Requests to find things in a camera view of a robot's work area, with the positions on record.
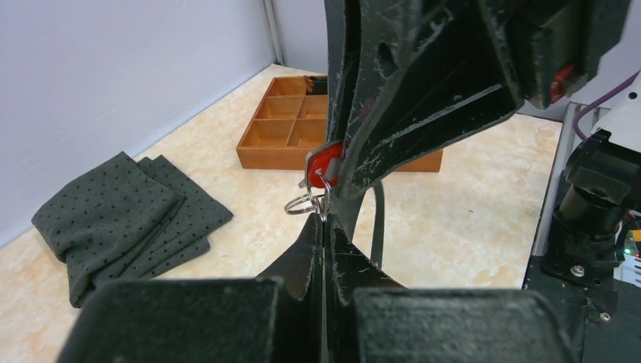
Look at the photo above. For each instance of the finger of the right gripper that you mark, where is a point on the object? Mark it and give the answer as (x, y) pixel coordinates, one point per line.
(343, 20)

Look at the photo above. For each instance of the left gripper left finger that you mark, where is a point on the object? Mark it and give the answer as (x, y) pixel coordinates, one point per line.
(273, 317)

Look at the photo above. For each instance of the red key tag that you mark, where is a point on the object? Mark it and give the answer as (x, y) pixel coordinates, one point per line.
(323, 163)

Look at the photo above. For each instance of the orange compartment tray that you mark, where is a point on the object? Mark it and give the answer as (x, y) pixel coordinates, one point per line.
(286, 126)

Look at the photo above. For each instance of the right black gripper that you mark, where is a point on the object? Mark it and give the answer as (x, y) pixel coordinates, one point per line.
(435, 72)

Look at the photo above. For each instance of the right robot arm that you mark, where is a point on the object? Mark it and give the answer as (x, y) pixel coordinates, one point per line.
(603, 175)

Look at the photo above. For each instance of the dark grey folded cloth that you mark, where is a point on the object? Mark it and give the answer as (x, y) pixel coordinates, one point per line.
(127, 219)

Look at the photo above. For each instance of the black rolled belt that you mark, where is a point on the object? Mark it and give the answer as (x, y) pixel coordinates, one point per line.
(316, 85)

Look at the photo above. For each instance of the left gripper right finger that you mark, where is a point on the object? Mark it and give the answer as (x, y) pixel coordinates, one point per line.
(372, 318)

